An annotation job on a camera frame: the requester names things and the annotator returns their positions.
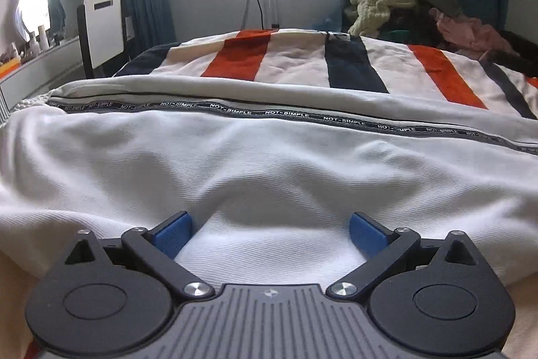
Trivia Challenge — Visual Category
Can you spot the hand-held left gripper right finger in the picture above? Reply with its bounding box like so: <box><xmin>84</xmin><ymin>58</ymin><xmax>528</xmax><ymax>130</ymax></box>
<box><xmin>327</xmin><ymin>211</ymin><xmax>480</xmax><ymax>297</ymax></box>

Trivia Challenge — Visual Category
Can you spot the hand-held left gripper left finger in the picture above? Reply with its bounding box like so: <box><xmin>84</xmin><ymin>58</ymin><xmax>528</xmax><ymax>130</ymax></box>
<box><xmin>63</xmin><ymin>210</ymin><xmax>216</xmax><ymax>297</ymax></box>

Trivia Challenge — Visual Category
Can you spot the white jacket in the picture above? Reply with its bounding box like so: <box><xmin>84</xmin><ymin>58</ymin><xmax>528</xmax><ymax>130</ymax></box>
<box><xmin>0</xmin><ymin>75</ymin><xmax>538</xmax><ymax>293</ymax></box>

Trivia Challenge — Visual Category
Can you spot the white dressing table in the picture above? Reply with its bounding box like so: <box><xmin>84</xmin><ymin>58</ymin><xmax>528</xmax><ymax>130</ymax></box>
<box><xmin>0</xmin><ymin>33</ymin><xmax>85</xmax><ymax>125</ymax></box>

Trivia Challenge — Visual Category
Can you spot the white backed chair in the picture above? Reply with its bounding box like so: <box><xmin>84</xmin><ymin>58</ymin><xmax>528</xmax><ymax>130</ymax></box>
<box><xmin>77</xmin><ymin>0</ymin><xmax>127</xmax><ymax>79</ymax></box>

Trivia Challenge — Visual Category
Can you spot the pink cloth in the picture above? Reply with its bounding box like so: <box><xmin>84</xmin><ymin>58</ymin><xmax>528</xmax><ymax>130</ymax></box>
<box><xmin>429</xmin><ymin>7</ymin><xmax>514</xmax><ymax>58</ymax></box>

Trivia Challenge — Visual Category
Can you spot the yellow knitted cloth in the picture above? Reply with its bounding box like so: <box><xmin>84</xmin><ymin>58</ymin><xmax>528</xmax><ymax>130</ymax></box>
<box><xmin>345</xmin><ymin>0</ymin><xmax>417</xmax><ymax>37</ymax></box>

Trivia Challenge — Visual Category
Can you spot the orange box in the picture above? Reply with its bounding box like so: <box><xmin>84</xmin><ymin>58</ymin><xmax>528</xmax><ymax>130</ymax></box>
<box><xmin>0</xmin><ymin>60</ymin><xmax>22</xmax><ymax>80</ymax></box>

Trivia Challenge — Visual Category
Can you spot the black armchair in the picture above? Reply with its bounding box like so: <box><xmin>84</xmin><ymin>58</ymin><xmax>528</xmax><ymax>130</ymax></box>
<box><xmin>479</xmin><ymin>30</ymin><xmax>538</xmax><ymax>79</ymax></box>

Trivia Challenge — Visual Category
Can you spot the oval mirror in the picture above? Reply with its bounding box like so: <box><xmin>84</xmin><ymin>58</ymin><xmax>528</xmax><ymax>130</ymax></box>
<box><xmin>14</xmin><ymin>0</ymin><xmax>52</xmax><ymax>41</ymax></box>

